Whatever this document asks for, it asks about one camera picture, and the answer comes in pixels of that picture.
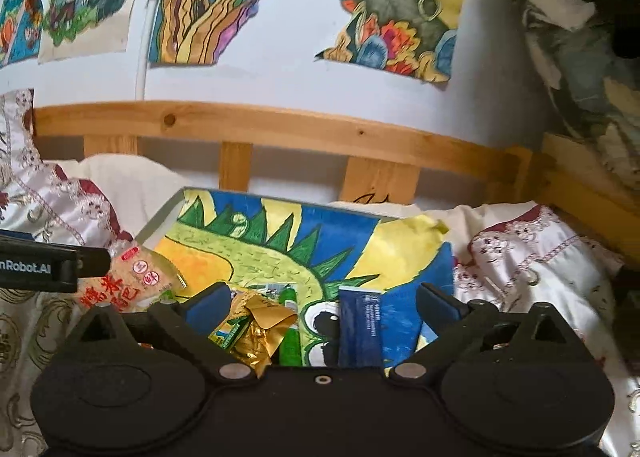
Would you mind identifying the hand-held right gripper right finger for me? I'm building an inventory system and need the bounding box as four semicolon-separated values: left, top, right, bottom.
389;282;576;383

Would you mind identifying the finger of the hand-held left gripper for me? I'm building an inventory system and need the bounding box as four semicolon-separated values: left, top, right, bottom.
79;246;114;279

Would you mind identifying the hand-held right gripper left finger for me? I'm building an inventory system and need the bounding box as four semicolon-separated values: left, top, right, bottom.
65;281;255;384

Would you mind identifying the orange tan snack packet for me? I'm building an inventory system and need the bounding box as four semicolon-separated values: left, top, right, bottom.
77;242;188;315

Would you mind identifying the gold foil snack packet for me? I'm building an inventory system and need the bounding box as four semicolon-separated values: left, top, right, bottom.
232;294;301;380

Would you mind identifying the dark blue snack packet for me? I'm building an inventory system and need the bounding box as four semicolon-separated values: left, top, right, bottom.
337;286;385;369

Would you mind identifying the grey box with dinosaur drawing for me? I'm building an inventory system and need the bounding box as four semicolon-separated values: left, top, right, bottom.
135;186;456;370

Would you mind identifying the pile of patterned bedding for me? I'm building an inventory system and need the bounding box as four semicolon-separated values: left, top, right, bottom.
500;0;640;193

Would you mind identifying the orange blue cartoon wall drawing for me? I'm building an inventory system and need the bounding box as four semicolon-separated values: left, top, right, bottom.
0;0;56;68

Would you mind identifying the wavy striped wall drawing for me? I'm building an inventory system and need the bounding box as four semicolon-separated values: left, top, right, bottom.
148;0;323;67

